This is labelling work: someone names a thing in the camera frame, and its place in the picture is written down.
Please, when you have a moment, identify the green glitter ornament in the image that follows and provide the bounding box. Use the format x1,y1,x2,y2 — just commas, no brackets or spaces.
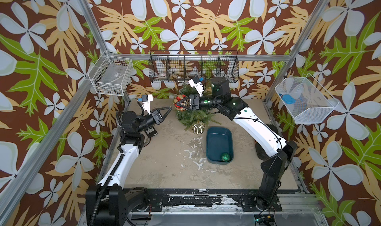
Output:
221,153,232,162

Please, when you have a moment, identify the teal plastic tray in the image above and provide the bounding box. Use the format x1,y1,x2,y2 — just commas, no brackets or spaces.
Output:
206,126,234,165

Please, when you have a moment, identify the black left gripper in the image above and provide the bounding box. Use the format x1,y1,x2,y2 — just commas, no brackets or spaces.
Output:
136,107,170,136

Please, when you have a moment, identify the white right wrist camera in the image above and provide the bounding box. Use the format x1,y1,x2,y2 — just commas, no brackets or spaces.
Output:
189,76,204,97

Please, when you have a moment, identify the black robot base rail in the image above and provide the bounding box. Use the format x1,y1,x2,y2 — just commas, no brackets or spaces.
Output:
89,188,283,213

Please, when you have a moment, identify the gold ribbed ornament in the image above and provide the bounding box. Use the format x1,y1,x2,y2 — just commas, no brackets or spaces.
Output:
191,121,205,135

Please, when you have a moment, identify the red and gold ornament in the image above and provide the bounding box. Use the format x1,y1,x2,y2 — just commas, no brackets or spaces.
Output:
174,94,186,112

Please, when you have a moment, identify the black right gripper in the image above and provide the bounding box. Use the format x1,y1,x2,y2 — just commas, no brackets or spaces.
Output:
179,95,224,112

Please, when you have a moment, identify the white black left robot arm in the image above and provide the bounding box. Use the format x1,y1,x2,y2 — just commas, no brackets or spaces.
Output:
85,106,172,226

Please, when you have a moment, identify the white wire basket left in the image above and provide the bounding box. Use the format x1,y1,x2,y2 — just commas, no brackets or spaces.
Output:
88,52,134,97

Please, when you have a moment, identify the blue object in mesh basket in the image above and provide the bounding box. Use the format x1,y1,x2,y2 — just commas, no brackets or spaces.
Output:
280,95,296,104

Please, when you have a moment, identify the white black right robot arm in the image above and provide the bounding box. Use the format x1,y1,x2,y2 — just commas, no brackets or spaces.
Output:
175,77,297,211

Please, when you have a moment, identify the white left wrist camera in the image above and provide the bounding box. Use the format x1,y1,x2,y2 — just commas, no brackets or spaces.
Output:
138,95,153,116

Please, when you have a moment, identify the black power adapter box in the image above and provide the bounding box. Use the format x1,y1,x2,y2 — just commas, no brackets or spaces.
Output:
145,127,158,138

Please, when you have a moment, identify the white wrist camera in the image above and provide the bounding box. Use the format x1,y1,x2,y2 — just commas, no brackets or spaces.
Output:
189,76,204,97
138,95,153,116

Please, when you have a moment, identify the small green christmas tree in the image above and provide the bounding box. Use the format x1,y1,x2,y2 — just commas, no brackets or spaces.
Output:
173,85,221,130

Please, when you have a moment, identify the white mesh basket right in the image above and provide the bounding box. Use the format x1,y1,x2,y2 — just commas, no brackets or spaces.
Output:
275,74,339,124

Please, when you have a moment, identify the black wire basket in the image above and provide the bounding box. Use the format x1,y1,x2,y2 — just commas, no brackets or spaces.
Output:
148,50,239,83

